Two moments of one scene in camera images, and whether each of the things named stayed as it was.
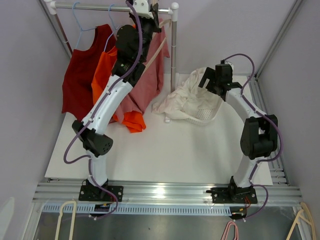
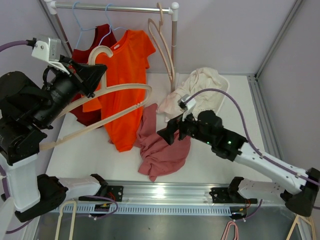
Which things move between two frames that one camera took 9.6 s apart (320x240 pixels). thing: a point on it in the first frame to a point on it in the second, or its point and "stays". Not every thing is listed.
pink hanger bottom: [236, 231] stays
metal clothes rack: [52, 6] stays
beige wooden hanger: [153, 57] to [105, 87]
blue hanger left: [82, 30] stays
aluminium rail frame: [281, 192] stays
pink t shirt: [150, 81] to [158, 157]
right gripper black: [209, 74] to [167, 133]
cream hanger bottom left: [59, 219] stays
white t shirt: [186, 99] stays
